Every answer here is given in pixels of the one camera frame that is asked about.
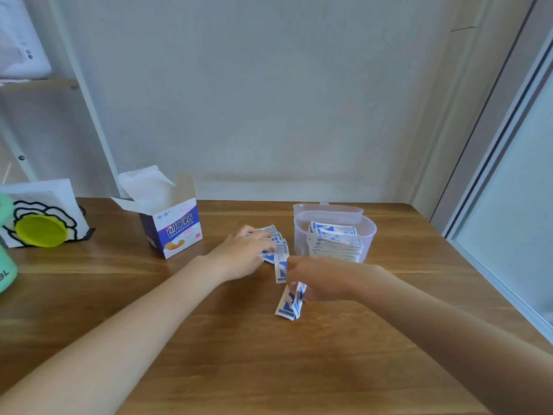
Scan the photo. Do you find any person's left hand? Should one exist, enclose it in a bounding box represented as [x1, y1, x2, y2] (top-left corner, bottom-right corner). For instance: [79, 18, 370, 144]
[207, 225, 277, 282]

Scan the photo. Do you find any person's right hand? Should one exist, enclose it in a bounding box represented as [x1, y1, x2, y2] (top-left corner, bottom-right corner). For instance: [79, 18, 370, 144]
[285, 255, 369, 303]

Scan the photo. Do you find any blue white bandage packet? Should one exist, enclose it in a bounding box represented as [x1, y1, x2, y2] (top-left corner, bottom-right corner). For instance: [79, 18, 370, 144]
[292, 282, 308, 321]
[274, 241, 289, 284]
[275, 284, 297, 320]

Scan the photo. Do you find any person's left forearm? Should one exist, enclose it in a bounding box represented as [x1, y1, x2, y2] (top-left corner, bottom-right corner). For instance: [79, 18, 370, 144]
[0, 254, 226, 415]

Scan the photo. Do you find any person's right forearm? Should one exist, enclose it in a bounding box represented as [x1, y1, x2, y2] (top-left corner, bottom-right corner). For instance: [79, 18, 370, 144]
[354, 265, 553, 415]

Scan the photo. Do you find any pile of bandage packets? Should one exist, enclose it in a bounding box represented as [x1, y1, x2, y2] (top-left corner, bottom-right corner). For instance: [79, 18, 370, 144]
[246, 225, 289, 265]

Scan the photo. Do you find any stack of bandage packets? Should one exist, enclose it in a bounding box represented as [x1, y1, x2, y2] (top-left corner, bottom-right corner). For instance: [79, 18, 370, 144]
[306, 221, 365, 263]

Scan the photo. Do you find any clear plastic container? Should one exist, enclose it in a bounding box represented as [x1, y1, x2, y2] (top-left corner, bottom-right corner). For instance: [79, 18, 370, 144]
[293, 203, 378, 263]

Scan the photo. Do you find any open purple bandage box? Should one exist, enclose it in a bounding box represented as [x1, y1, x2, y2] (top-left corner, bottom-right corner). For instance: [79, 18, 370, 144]
[111, 170, 203, 260]

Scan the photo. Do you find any yellow-green round lid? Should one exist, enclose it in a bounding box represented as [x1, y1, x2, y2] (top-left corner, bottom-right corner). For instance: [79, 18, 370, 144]
[15, 214, 69, 248]

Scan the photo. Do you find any white shelf unit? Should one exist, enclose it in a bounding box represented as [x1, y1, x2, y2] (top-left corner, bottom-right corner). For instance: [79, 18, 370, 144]
[0, 0, 124, 199]

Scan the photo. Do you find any mint green bottle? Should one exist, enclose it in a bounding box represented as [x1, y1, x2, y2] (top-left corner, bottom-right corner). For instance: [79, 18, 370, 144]
[0, 192, 19, 295]

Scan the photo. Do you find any sliding glass door frame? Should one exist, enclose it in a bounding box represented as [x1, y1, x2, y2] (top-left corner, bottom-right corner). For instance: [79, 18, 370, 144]
[430, 0, 553, 344]

